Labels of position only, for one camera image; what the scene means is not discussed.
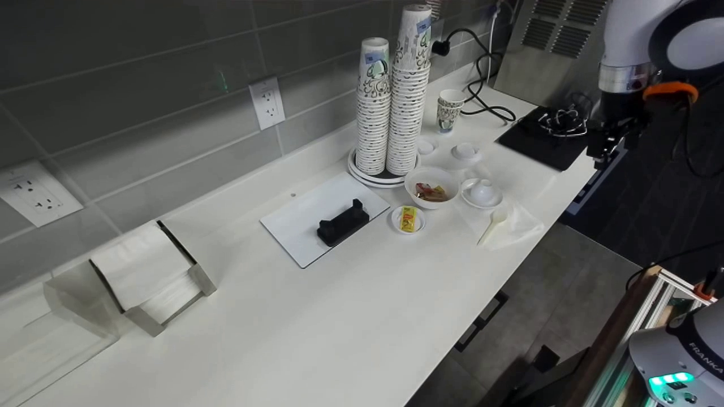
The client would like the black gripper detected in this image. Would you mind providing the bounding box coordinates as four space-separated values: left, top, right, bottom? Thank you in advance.
587 90 647 164

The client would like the small white teacup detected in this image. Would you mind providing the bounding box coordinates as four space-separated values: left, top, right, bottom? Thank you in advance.
469 176 499 203

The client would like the white plate under cup stacks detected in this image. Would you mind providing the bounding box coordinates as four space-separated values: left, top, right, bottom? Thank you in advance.
344 147 409 190

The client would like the black tray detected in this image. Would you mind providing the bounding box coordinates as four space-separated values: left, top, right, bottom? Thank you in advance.
497 103 603 174

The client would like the grey vented appliance panel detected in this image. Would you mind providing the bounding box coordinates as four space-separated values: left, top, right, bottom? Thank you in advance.
494 0 613 108

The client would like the white paper napkin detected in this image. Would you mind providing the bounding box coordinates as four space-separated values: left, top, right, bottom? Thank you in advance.
459 199 551 255

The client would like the white plastic spoon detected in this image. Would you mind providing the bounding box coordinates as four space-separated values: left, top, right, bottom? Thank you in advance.
476 207 512 247

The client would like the small clear plastic lid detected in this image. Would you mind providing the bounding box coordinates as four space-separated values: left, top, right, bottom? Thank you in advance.
448 139 485 167

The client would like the single printed paper cup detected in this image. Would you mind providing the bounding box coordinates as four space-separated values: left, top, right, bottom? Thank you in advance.
435 86 469 136

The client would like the red ketchup packet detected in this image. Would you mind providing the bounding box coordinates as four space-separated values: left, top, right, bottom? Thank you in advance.
414 178 455 203

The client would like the white paper bowl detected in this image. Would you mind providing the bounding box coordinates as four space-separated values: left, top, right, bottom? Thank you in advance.
403 164 463 212

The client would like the wooden cart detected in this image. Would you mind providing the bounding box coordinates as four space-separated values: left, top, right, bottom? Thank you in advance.
580 263 682 407

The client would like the taller printed paper cup stack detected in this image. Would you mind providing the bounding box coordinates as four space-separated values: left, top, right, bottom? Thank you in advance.
385 1 438 176

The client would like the tiny dish with yellow food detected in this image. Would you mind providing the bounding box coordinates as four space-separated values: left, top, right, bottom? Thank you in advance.
388 203 429 234

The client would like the shorter printed paper cup stack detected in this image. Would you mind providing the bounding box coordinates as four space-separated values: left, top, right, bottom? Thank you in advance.
353 37 395 176

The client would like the black holder block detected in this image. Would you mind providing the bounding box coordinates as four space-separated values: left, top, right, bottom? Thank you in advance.
316 196 374 248

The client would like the white cutting board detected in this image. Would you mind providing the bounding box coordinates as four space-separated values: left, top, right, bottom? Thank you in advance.
259 174 395 272

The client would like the grey napkin dispenser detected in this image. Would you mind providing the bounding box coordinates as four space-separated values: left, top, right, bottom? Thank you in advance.
89 217 219 337

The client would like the black and white cable bundle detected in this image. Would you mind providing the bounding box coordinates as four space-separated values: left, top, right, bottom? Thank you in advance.
538 89 603 143

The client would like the black cable with orange connector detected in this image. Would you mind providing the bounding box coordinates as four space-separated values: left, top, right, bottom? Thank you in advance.
644 77 724 182

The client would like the aluminium frame rail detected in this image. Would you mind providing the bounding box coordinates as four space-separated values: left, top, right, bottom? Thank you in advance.
645 263 721 307

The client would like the black power cable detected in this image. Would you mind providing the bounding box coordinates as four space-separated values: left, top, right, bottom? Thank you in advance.
431 25 520 127

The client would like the black cabinet handle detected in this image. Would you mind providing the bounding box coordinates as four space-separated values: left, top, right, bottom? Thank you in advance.
454 290 510 355

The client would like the narrow white wall outlet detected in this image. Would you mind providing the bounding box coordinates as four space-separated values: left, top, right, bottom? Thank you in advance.
248 75 291 130

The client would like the wide white wall outlet plate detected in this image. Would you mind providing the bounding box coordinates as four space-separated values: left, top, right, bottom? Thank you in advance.
0 157 86 231

